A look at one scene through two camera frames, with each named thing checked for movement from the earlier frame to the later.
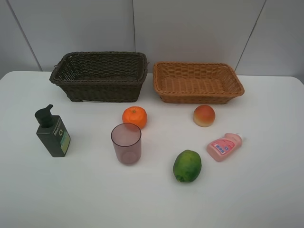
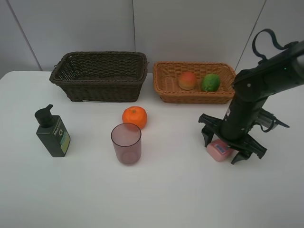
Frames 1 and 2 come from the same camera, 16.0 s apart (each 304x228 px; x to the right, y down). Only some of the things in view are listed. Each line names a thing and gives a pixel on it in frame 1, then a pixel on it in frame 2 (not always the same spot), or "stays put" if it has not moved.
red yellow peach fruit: [204, 116] -> [187, 80]
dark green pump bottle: [52, 132] stays put
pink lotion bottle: [221, 149] stays put
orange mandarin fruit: [136, 115] stays put
